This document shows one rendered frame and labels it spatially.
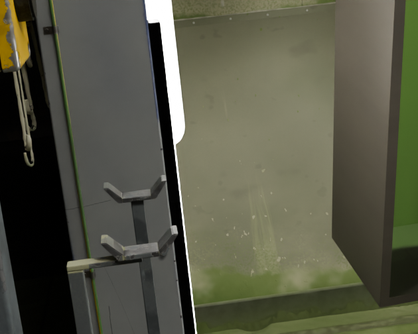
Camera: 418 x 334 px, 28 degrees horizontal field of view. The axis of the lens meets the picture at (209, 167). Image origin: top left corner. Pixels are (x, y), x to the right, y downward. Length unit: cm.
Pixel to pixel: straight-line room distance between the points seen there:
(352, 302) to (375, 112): 120
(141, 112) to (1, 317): 55
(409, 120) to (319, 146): 83
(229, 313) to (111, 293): 149
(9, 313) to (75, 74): 54
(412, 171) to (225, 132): 91
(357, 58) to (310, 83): 119
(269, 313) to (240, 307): 10
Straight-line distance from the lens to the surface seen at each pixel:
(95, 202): 145
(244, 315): 298
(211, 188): 304
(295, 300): 299
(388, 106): 190
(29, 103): 150
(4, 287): 97
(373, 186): 206
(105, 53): 139
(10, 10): 86
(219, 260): 298
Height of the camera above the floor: 140
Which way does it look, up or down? 15 degrees down
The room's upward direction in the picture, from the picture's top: 6 degrees counter-clockwise
